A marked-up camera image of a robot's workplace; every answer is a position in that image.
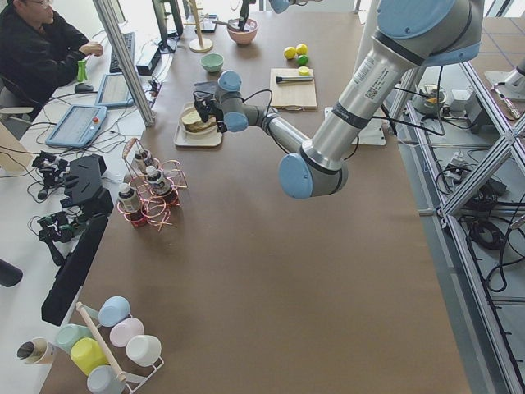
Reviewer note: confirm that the grey folded cloth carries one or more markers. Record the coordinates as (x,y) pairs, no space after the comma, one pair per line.
(208,87)

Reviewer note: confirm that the cup drying rack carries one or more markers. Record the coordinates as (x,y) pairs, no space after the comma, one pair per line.
(110,347)

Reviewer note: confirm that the teach pendant far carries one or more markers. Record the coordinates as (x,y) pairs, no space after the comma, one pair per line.
(113,92)

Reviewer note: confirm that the green ceramic bowl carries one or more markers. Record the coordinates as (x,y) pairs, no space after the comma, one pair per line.
(212,62)

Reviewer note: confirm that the cream rabbit tray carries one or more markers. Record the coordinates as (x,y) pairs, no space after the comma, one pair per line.
(209,139)

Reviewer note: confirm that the green lime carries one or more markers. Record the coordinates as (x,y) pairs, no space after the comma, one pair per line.
(302,60)

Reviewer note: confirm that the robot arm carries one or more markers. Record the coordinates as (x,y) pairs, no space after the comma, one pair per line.
(278,6)
(407,34)

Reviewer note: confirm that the half lemon slice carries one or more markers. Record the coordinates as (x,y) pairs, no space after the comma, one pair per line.
(304,71)

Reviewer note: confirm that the wooden cup stand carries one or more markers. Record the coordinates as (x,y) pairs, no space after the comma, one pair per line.
(200,44)

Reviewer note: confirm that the tea bottle lower right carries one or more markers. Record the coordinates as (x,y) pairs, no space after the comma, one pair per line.
(130,201)

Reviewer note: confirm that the aluminium frame post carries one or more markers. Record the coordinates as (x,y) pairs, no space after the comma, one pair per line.
(107,17)

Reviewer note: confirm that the teach pendant near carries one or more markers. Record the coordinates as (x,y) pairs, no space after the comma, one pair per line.
(78,126)

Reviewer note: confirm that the yellow lemon upper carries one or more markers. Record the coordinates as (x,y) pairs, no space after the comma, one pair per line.
(289,53)

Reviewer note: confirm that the seated person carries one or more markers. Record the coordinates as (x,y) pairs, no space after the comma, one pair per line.
(40,52)

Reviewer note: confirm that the yellow lemon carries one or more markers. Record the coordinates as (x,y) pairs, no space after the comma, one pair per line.
(301,49)
(289,53)

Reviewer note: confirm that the steel cylinder muddler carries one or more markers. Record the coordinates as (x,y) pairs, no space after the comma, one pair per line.
(293,79)

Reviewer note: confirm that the teach pendant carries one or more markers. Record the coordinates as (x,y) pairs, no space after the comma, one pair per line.
(113,92)
(78,126)

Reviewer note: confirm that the yellow lemon lower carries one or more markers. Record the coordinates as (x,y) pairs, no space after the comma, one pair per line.
(301,49)

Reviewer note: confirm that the white round plate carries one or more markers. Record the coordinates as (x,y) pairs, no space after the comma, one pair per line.
(187,110)

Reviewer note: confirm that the tea bottle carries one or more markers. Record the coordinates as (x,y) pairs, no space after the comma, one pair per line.
(158,184)
(143,160)
(130,201)

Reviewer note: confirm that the pink ice bowl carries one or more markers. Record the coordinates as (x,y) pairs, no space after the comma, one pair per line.
(245,36)

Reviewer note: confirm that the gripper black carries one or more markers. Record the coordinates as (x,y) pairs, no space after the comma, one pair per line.
(213,109)
(245,8)

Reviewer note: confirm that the tea bottle lower left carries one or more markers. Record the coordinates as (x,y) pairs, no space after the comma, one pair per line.
(158,184)

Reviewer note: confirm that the bread slice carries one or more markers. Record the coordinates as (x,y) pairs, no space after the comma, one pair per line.
(192,118)
(199,126)

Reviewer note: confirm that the tea bottle upper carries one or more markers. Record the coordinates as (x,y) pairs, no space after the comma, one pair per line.
(143,160)

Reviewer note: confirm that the copper wire bottle rack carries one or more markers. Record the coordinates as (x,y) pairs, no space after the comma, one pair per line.
(156,210)

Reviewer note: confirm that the wooden cutting board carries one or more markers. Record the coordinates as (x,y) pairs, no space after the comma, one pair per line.
(292,95)

